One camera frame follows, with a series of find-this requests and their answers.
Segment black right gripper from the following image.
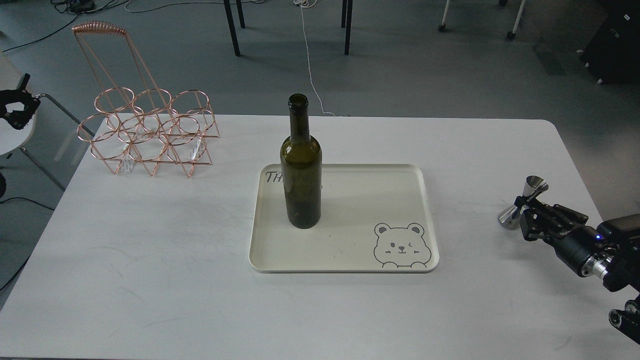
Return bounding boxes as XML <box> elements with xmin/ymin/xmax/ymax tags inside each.
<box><xmin>514</xmin><ymin>196</ymin><xmax>601</xmax><ymax>277</ymax></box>

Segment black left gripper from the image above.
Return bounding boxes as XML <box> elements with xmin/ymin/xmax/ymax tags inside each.
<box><xmin>0</xmin><ymin>73</ymin><xmax>41</xmax><ymax>130</ymax></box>

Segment steel double jigger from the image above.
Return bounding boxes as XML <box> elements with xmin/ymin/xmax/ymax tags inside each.
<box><xmin>497</xmin><ymin>175</ymin><xmax>549</xmax><ymax>231</ymax></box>

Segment dark green wine bottle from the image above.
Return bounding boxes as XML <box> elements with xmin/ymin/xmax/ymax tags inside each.
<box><xmin>279</xmin><ymin>93</ymin><xmax>322</xmax><ymax>229</ymax></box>

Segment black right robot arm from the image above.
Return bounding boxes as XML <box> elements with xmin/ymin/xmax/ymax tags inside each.
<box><xmin>514</xmin><ymin>196</ymin><xmax>640</xmax><ymax>292</ymax></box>

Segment white round chair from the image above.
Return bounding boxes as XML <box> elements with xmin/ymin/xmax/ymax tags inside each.
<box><xmin>0</xmin><ymin>65</ymin><xmax>66</xmax><ymax>191</ymax></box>

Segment cream bear serving tray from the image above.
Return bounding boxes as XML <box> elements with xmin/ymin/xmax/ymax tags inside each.
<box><xmin>248</xmin><ymin>164</ymin><xmax>441</xmax><ymax>273</ymax></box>

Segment white chair legs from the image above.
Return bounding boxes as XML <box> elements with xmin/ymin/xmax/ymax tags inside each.
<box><xmin>438</xmin><ymin>0</ymin><xmax>528</xmax><ymax>41</ymax></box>

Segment black equipment case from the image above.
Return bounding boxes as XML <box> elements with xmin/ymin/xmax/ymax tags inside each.
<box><xmin>580</xmin><ymin>0</ymin><xmax>640</xmax><ymax>84</ymax></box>

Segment black table legs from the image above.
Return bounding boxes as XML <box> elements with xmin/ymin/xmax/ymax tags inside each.
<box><xmin>223</xmin><ymin>0</ymin><xmax>354</xmax><ymax>57</ymax></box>

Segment rose gold wire bottle rack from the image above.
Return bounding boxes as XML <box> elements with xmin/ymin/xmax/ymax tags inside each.
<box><xmin>71</xmin><ymin>21</ymin><xmax>221</xmax><ymax>177</ymax></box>

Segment white floor cable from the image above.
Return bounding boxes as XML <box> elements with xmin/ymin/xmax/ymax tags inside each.
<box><xmin>292</xmin><ymin>0</ymin><xmax>337</xmax><ymax>117</ymax></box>

